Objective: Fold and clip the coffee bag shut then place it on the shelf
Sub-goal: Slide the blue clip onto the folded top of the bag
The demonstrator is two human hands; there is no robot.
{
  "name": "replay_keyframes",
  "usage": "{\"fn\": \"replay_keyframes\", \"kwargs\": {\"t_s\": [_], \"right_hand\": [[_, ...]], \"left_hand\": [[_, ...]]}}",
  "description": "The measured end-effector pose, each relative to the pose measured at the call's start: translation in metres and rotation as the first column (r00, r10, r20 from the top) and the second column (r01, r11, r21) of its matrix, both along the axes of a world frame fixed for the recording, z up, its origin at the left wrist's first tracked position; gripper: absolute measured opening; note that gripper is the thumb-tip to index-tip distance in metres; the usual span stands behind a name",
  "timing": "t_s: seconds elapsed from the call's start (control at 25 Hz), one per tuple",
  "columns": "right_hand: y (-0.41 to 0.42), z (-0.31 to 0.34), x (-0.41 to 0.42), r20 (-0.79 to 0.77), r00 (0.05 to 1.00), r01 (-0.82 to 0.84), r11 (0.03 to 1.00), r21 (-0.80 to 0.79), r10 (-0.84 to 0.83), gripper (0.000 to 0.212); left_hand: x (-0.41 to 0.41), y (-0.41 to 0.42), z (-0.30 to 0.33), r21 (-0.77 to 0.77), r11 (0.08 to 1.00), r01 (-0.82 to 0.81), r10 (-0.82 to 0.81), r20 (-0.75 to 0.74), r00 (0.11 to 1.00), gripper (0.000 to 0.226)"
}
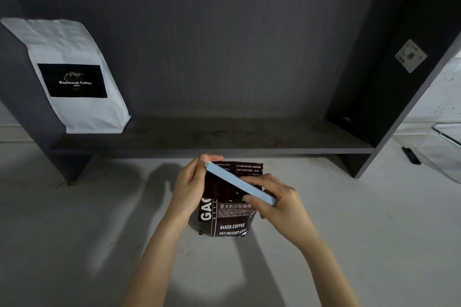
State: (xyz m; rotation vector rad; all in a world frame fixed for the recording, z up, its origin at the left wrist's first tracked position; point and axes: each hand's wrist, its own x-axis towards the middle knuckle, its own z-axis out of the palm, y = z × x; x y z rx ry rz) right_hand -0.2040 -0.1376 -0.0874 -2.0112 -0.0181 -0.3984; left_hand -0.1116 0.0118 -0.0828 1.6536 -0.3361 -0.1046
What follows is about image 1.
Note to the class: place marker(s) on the person's left hand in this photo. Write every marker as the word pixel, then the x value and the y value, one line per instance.
pixel 187 191

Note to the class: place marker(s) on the person's right hand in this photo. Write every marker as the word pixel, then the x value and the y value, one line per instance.
pixel 288 213

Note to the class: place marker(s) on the light blue sealing clip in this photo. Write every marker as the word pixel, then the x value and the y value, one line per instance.
pixel 234 181

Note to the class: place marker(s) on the dark brown coffee bag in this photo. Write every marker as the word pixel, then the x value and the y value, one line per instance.
pixel 230 218

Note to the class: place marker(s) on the dark grey shelf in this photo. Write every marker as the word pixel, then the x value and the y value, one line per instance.
pixel 230 47

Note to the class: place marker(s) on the person's left forearm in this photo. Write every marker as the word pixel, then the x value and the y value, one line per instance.
pixel 151 267

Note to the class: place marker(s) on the white bag with black label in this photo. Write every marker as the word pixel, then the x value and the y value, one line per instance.
pixel 86 112

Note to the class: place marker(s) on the small black pen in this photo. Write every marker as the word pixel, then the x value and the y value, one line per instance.
pixel 411 155

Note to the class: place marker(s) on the clear plastic container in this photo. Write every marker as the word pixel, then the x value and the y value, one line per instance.
pixel 443 152

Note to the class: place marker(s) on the white sticker label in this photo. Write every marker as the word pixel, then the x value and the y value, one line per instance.
pixel 411 56

